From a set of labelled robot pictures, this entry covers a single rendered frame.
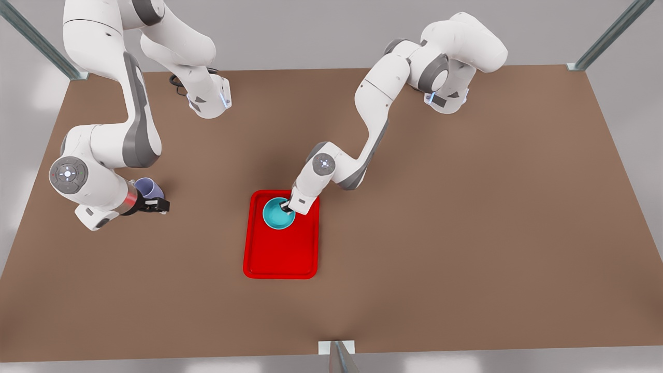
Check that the silver frame post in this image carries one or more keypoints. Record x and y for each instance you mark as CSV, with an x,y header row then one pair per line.
x,y
339,357
41,41
611,33

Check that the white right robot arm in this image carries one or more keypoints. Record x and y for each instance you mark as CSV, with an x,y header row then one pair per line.
x,y
98,145

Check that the teal bowl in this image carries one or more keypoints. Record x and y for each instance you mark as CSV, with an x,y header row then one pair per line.
x,y
275,215

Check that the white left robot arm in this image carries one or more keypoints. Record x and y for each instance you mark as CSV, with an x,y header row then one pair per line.
x,y
383,98

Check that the lavender cup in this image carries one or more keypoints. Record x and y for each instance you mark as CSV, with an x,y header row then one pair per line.
x,y
147,187

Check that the red tray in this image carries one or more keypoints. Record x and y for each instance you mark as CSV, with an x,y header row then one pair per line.
x,y
279,248

